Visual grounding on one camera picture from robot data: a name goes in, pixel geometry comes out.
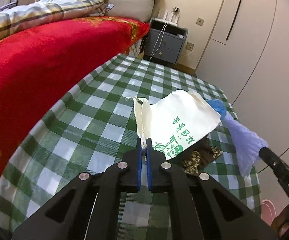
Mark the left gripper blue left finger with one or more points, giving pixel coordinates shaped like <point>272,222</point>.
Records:
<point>139,163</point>

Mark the white router on cabinet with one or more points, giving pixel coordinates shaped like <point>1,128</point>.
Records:
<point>169,17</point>

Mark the grey bedside cabinet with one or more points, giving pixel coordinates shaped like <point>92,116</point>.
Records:
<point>164,44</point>

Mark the red floral blanket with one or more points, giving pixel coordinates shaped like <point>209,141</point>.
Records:
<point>39,65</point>

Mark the brass wall socket upper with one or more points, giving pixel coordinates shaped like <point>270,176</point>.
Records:
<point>200,21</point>

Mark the dark patterned plastic bag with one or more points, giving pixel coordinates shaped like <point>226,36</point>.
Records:
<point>199,157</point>

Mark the pink plastic basin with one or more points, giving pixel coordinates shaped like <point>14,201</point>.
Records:
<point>268,211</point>

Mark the purple foam fruit net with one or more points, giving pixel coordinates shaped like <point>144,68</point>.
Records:
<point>247,143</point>

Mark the plaid folded quilt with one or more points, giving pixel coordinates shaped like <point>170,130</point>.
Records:
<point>24,17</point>

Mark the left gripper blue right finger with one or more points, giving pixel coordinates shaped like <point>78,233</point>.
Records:
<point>149,165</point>

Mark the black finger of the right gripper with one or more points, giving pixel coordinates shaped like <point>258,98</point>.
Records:
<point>278,166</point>

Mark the brass wall socket lower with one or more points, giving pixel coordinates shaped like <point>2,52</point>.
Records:
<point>189,46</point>

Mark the white green printed bag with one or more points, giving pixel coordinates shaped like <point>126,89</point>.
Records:
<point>175,122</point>

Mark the white wardrobe doors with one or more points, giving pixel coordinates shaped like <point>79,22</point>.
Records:
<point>248,57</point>

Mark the person's right hand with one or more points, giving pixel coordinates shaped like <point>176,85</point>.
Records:
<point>280,224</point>

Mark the green white checkered tablecloth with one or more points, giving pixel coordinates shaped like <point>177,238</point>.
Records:
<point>91,127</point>

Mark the brass wall socket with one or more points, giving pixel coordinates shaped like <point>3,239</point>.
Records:
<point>189,46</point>
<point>200,21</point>

